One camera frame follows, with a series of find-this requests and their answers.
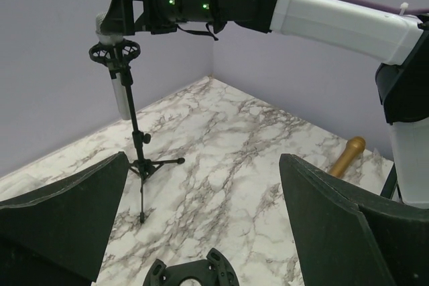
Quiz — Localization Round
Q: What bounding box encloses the black round-base shock mount stand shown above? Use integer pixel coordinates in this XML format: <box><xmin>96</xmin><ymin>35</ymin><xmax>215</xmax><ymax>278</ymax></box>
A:
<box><xmin>143</xmin><ymin>248</ymin><xmax>239</xmax><ymax>286</ymax></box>

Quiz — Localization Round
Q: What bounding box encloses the black tripod microphone stand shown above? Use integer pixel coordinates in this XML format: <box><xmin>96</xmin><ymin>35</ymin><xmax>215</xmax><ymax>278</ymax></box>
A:
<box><xmin>88</xmin><ymin>40</ymin><xmax>186</xmax><ymax>224</ymax></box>

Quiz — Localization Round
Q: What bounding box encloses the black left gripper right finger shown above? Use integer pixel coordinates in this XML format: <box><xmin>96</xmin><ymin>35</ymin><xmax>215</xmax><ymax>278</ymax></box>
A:
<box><xmin>279</xmin><ymin>153</ymin><xmax>428</xmax><ymax>285</ymax></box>

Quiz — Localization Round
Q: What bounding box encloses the clear plastic screw organizer box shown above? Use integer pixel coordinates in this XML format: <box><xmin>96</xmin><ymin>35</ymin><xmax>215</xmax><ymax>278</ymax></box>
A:
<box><xmin>1</xmin><ymin>173</ymin><xmax>40</xmax><ymax>201</ymax></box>

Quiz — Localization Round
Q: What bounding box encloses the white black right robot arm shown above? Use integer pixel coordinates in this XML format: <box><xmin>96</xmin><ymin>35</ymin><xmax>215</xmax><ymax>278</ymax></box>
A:
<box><xmin>90</xmin><ymin>0</ymin><xmax>428</xmax><ymax>209</ymax></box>

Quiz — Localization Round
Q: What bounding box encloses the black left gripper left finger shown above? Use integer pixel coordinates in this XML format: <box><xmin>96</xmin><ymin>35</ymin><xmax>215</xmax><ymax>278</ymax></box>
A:
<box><xmin>1</xmin><ymin>152</ymin><xmax>129</xmax><ymax>285</ymax></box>

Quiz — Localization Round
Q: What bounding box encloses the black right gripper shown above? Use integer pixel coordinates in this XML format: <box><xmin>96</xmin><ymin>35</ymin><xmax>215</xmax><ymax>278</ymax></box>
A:
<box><xmin>101</xmin><ymin>0</ymin><xmax>221</xmax><ymax>37</ymax></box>

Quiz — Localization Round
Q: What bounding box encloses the gold microphone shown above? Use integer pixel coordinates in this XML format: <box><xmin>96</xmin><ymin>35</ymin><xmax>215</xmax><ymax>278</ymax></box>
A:
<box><xmin>328</xmin><ymin>137</ymin><xmax>366</xmax><ymax>178</ymax></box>

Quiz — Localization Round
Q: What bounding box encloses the silver microphone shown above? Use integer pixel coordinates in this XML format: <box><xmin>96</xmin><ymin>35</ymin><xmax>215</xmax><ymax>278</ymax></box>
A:
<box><xmin>95</xmin><ymin>12</ymin><xmax>131</xmax><ymax>121</ymax></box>

